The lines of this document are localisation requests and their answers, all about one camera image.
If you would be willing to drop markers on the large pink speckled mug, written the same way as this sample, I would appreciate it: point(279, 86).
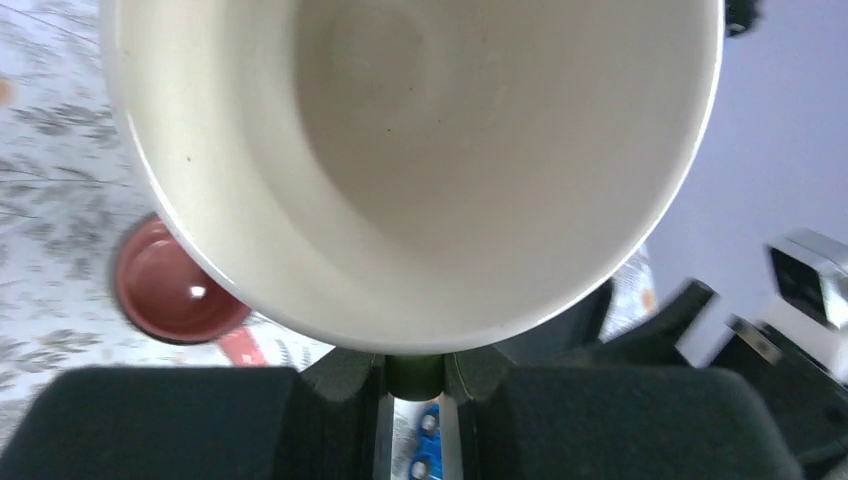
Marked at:
point(165, 295)

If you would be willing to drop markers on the light green mug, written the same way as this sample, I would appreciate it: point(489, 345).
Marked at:
point(411, 178)

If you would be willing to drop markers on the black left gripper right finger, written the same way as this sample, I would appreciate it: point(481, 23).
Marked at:
point(611, 422)

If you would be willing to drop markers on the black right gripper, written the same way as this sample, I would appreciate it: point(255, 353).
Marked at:
point(807, 403)

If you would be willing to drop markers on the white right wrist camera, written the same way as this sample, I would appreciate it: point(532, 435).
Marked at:
point(810, 271)

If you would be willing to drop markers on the blue toy car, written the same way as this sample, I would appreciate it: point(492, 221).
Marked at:
point(426, 461)

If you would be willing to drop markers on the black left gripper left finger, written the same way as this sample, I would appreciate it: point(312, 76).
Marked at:
point(203, 423)

